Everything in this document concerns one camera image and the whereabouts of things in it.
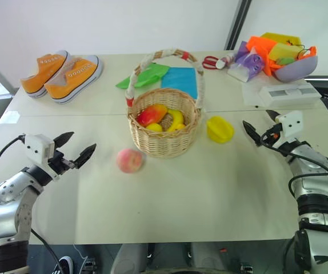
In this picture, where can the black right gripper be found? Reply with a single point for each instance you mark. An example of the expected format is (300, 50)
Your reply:
(272, 135)

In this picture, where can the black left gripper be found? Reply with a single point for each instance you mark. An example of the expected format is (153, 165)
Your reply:
(57, 162)

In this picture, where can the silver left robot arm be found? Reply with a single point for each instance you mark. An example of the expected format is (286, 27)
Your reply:
(9, 197)

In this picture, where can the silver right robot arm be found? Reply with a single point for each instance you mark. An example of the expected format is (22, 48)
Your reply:
(312, 182)

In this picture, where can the white rectangular device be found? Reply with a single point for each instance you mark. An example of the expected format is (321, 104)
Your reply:
(291, 95)

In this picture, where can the yellow bell pepper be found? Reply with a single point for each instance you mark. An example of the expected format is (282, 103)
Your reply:
(219, 129)

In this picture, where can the small white flat box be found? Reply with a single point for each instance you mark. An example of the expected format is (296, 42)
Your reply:
(238, 74)

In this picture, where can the pink peach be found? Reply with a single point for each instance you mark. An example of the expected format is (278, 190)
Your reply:
(130, 160)

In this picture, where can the purple plastic bag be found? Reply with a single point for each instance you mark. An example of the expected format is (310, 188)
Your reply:
(251, 61)

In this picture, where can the orange canvas sneaker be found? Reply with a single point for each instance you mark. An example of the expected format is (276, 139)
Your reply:
(72, 82)
(42, 72)

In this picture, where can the lavender plastic bowl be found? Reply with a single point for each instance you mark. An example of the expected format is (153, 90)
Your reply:
(298, 70)

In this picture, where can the white tube with red print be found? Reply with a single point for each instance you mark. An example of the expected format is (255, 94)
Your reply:
(225, 60)

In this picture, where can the yellow sponge block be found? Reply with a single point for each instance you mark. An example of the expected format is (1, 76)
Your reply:
(284, 51)

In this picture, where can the purple bowl of items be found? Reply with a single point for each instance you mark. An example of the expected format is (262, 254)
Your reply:
(259, 47)

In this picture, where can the yellow lemon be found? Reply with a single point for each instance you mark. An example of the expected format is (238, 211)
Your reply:
(154, 127)

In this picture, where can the yellow banana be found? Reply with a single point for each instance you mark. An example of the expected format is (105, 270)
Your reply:
(178, 117)

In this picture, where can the red yellow mango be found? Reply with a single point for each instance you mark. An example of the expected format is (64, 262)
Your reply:
(152, 114)

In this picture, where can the yellow box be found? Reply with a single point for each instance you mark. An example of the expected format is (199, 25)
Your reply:
(284, 38)

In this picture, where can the blue cloth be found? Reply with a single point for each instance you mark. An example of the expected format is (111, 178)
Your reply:
(179, 81)

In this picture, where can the green cloth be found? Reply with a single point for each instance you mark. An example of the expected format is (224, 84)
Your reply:
(145, 75)

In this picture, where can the black shoe with white stripes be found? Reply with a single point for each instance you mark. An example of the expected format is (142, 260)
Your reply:
(64, 265)

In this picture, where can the grey rounded robot leg shape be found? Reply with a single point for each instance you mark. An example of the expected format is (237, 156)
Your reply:
(129, 259)

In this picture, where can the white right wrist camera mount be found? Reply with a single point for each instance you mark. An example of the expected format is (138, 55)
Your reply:
(292, 121)

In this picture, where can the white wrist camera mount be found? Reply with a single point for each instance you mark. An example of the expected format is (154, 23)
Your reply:
(292, 121)
(36, 148)

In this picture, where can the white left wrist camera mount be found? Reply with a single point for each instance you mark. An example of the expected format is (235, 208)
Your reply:
(36, 148)

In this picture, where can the dark window frame post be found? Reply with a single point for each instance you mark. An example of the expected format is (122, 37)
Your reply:
(236, 24)

